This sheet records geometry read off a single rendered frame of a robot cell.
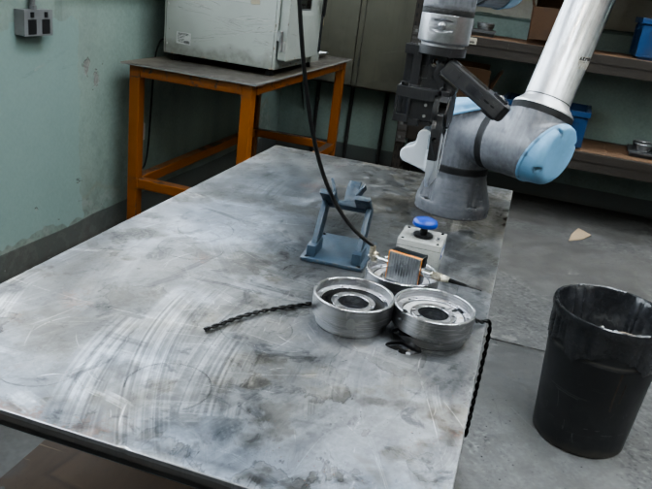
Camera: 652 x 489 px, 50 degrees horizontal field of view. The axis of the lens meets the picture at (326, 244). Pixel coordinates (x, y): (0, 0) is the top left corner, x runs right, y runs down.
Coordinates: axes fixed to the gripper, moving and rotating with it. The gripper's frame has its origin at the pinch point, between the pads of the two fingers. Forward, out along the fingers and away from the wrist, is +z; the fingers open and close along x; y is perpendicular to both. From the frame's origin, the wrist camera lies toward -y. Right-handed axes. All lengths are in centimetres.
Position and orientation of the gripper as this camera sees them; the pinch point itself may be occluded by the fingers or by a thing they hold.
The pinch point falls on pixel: (432, 179)
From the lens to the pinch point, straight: 110.4
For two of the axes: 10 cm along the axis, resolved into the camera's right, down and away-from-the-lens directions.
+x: -3.1, 3.0, -9.0
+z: -1.2, 9.3, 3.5
